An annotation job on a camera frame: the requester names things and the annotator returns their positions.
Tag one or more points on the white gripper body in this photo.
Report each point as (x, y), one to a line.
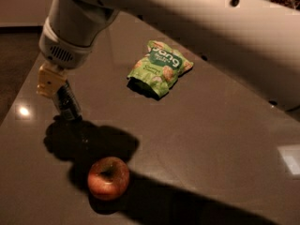
(64, 52)

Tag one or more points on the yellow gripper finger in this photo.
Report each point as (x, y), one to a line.
(50, 79)

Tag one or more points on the silver redbull can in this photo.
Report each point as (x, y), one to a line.
(66, 104)

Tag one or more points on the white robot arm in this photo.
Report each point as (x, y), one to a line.
(255, 41)

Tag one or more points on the green rice chip bag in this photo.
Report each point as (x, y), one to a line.
(159, 69)

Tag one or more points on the red apple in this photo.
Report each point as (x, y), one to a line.
(108, 178)

